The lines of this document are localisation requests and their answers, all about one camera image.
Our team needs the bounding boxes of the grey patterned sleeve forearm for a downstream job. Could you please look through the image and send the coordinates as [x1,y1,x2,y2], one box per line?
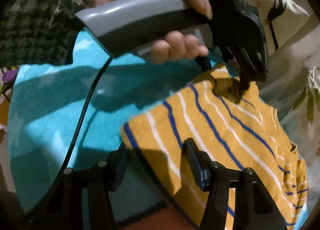
[1,0,93,67]

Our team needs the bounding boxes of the turquoise cartoon fleece blanket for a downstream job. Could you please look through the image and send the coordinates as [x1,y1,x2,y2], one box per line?
[6,30,309,230]

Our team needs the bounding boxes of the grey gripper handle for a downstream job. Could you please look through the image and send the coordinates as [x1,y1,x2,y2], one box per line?
[75,0,213,58]

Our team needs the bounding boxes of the yellow striped small shirt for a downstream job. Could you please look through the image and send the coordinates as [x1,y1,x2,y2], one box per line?
[121,64,308,229]

